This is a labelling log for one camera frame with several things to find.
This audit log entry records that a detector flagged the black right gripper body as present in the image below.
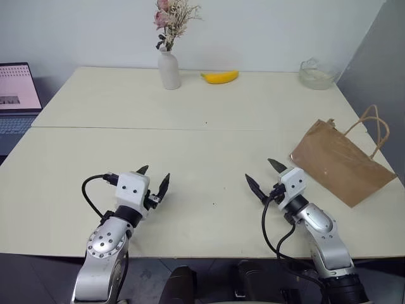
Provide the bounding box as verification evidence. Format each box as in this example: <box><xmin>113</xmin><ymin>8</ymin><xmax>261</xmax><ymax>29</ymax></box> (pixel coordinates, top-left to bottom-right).
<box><xmin>266</xmin><ymin>182</ymin><xmax>287</xmax><ymax>210</ymax></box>

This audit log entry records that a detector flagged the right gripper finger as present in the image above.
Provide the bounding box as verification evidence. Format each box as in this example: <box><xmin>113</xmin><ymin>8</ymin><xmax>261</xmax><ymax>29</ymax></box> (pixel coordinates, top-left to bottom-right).
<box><xmin>245</xmin><ymin>173</ymin><xmax>268</xmax><ymax>205</ymax></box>
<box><xmin>267</xmin><ymin>158</ymin><xmax>287</xmax><ymax>174</ymax></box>

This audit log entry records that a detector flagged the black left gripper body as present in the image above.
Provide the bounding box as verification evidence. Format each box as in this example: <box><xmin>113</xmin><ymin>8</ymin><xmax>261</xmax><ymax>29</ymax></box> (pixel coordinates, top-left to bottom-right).
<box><xmin>144</xmin><ymin>189</ymin><xmax>161</xmax><ymax>212</ymax></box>

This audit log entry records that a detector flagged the brown paper bag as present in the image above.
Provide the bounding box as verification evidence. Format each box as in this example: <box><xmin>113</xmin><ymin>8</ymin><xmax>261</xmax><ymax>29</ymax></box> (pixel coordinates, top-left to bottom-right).
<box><xmin>288</xmin><ymin>104</ymin><xmax>398</xmax><ymax>209</ymax></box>

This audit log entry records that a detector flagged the dark rounded shape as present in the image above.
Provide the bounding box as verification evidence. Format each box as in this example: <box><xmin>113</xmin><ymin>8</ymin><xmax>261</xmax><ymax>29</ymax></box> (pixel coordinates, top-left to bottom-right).
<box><xmin>157</xmin><ymin>265</ymin><xmax>199</xmax><ymax>304</ymax></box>

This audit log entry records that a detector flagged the clear glass bowl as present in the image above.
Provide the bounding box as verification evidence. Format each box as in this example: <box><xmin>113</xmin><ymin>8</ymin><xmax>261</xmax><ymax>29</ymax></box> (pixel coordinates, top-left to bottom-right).
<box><xmin>298</xmin><ymin>57</ymin><xmax>337</xmax><ymax>91</ymax></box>

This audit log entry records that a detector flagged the white ceramic vase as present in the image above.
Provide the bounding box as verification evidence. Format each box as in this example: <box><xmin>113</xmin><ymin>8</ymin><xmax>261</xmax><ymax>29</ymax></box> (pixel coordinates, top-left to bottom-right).
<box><xmin>158</xmin><ymin>47</ymin><xmax>182</xmax><ymax>91</ymax></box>

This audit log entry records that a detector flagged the yellow banana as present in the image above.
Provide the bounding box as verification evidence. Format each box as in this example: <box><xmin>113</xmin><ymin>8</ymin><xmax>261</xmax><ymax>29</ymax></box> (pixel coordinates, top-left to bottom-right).
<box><xmin>199</xmin><ymin>70</ymin><xmax>240</xmax><ymax>86</ymax></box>

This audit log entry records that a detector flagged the open grey laptop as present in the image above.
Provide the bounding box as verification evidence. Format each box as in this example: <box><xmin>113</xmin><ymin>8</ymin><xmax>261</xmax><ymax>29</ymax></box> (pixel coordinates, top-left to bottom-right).
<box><xmin>0</xmin><ymin>61</ymin><xmax>43</xmax><ymax>156</ymax></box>

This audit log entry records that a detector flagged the dried pink flower bouquet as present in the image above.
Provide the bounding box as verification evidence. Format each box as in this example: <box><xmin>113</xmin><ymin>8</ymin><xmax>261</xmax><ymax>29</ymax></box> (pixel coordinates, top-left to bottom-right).
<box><xmin>153</xmin><ymin>0</ymin><xmax>204</xmax><ymax>52</ymax></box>

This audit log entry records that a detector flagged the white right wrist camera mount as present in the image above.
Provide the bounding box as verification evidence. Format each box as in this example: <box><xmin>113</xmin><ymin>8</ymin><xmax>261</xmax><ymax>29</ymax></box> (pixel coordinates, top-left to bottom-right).
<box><xmin>277</xmin><ymin>167</ymin><xmax>306</xmax><ymax>207</ymax></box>

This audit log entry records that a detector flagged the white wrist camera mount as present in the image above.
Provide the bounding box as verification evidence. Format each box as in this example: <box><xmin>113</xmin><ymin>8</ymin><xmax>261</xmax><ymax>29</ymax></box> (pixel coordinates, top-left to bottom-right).
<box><xmin>115</xmin><ymin>172</ymin><xmax>151</xmax><ymax>220</ymax></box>
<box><xmin>277</xmin><ymin>167</ymin><xmax>306</xmax><ymax>207</ymax></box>

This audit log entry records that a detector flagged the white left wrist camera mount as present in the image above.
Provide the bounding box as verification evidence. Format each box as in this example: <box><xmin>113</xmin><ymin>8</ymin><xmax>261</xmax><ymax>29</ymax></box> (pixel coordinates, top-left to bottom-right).
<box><xmin>115</xmin><ymin>172</ymin><xmax>151</xmax><ymax>220</ymax></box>

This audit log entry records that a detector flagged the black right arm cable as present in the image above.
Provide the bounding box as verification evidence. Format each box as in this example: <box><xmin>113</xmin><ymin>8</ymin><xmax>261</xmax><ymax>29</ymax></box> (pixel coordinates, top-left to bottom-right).
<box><xmin>261</xmin><ymin>184</ymin><xmax>327</xmax><ymax>288</ymax></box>

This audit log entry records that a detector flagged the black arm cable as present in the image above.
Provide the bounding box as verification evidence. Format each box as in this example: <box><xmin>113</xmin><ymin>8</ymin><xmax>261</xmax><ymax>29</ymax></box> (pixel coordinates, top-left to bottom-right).
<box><xmin>261</xmin><ymin>184</ymin><xmax>327</xmax><ymax>288</ymax></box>
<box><xmin>81</xmin><ymin>171</ymin><xmax>120</xmax><ymax>222</ymax></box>

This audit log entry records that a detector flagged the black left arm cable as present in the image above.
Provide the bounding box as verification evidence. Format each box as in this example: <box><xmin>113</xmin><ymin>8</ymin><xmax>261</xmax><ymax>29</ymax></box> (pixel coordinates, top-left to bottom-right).
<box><xmin>81</xmin><ymin>171</ymin><xmax>120</xmax><ymax>222</ymax></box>

